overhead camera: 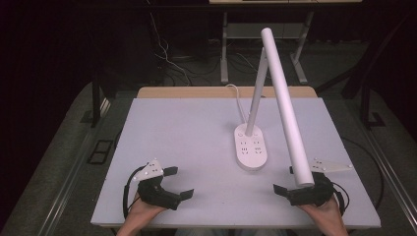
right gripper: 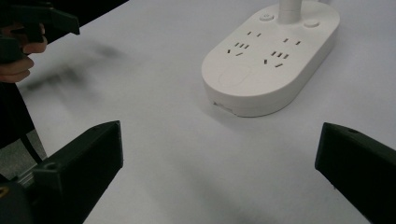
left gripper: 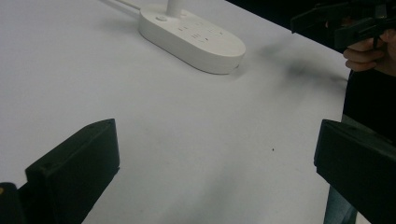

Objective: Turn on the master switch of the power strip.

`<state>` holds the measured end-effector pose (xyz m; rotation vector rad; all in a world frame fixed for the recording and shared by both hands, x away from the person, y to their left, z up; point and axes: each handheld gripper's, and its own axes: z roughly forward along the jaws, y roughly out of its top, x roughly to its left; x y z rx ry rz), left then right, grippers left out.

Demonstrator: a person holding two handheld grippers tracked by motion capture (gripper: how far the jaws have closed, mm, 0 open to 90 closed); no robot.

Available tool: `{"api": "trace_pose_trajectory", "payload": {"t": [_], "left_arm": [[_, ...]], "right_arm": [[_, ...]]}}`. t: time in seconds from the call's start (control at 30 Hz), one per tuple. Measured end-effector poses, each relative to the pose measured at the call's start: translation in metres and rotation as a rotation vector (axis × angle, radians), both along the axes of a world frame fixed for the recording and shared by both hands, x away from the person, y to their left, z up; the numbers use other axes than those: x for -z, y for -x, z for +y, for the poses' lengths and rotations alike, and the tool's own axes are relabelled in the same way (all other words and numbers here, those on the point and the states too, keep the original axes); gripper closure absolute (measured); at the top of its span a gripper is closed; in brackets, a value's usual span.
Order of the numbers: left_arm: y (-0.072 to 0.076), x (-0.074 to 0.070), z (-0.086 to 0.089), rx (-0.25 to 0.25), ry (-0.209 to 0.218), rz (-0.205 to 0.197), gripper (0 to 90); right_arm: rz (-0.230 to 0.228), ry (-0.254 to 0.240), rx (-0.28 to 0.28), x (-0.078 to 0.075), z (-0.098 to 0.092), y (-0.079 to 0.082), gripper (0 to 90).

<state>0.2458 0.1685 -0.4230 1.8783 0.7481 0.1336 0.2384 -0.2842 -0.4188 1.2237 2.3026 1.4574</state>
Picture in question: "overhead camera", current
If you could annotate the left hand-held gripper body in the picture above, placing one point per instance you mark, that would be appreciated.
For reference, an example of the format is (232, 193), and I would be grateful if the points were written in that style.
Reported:
(157, 193)

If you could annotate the white desk lamp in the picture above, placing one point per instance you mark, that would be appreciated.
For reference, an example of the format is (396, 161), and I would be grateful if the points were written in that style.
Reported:
(282, 98)

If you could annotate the black rectangular floor frame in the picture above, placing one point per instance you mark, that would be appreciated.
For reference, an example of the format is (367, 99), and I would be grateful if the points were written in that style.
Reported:
(100, 151)

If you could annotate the grey metal table frame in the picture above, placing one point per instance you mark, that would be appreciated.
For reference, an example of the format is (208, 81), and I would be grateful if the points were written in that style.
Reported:
(226, 49)

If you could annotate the person's left hand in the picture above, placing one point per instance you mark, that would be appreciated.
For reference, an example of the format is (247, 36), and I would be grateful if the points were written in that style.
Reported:
(142, 213)

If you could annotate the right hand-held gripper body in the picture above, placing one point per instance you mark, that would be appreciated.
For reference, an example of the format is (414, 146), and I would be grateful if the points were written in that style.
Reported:
(314, 195)

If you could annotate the black metal stand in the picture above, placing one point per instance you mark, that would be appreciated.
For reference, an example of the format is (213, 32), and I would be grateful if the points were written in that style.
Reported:
(367, 105)

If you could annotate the person's right hand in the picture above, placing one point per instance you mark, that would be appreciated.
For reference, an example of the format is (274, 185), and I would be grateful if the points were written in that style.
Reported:
(326, 213)

